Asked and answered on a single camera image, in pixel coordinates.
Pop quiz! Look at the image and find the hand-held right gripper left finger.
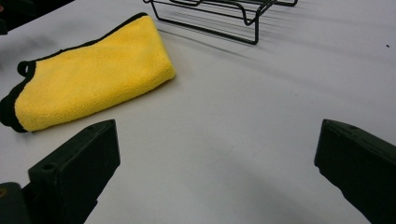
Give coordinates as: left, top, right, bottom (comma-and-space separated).
21, 119, 121, 224

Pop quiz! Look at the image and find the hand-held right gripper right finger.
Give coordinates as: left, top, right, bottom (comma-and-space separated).
314, 119, 396, 224

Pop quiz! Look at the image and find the yellow microfibre cloth black trim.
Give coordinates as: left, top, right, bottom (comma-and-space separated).
0, 12, 177, 133

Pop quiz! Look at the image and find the black wire rack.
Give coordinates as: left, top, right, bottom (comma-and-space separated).
143, 0, 299, 46

